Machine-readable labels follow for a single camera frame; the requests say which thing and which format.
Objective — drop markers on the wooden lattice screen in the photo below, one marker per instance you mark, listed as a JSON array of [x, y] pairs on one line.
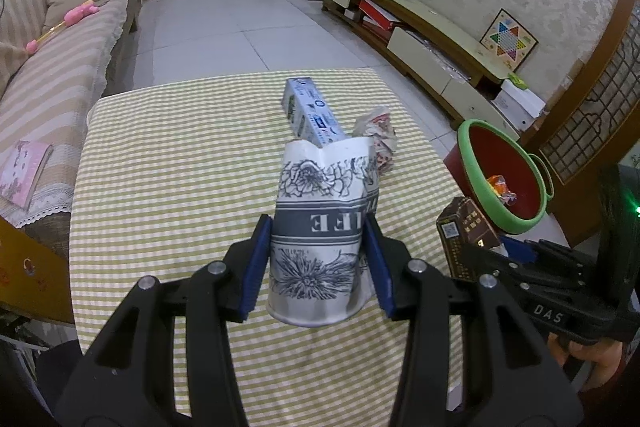
[[590, 117]]

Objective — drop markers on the checkered tablecloth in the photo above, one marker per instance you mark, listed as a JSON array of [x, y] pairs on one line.
[[175, 167]]

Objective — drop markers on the crumpled printed wrapper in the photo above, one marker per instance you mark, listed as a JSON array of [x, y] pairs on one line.
[[382, 132]]

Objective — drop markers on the star checkers board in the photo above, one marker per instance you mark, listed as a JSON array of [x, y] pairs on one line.
[[507, 39]]

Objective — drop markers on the wooden television stand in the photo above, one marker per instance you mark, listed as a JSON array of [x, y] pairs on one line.
[[440, 24]]

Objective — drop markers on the red flat box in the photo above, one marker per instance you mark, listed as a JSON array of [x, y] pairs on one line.
[[380, 14]]

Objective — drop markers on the pink toy wand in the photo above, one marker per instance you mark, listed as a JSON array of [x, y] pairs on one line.
[[80, 13]]

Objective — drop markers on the small green packet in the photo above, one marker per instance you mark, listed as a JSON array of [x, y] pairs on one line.
[[517, 82]]

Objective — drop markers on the red bin with green rim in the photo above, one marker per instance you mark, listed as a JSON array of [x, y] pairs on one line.
[[480, 157]]

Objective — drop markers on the striped beige sofa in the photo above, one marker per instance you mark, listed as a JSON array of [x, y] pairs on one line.
[[65, 72]]

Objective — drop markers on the brown wooden side panel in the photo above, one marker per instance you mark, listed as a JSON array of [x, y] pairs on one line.
[[30, 272]]

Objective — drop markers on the floral paper cup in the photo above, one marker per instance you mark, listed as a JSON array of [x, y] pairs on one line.
[[320, 207]]

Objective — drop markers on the white cardboard box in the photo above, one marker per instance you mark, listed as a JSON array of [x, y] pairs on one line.
[[520, 104]]

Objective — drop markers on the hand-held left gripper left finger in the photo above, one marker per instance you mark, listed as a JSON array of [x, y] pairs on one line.
[[252, 277]]

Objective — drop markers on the pink book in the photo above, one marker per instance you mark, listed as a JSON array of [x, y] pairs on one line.
[[22, 167]]

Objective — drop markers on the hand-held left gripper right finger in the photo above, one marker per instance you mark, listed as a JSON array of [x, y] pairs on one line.
[[382, 279]]

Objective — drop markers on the blue and white carton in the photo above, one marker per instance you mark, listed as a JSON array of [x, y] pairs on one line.
[[312, 112]]

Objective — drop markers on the orange snack wrapper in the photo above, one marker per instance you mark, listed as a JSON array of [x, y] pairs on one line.
[[501, 191]]

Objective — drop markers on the brown carton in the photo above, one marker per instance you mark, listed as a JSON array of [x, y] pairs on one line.
[[465, 232]]

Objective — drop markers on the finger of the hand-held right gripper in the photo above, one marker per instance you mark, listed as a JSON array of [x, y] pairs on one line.
[[555, 259], [507, 271]]

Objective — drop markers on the person's right hand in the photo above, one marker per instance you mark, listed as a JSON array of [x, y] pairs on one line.
[[595, 362]]

